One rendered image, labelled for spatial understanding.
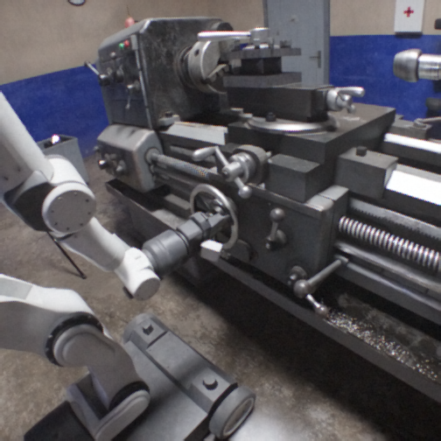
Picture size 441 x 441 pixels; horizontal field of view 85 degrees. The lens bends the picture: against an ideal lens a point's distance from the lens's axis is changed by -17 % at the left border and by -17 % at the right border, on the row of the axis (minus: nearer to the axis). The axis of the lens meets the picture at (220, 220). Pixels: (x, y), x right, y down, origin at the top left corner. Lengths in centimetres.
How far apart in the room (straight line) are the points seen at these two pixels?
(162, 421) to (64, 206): 81
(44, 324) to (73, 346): 8
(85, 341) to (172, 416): 49
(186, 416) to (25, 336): 59
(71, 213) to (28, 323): 30
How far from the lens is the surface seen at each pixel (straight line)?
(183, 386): 105
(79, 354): 68
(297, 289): 63
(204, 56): 124
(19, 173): 40
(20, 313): 63
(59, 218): 41
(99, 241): 50
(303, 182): 64
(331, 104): 73
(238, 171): 65
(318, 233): 68
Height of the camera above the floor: 112
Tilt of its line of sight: 32 degrees down
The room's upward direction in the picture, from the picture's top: 7 degrees counter-clockwise
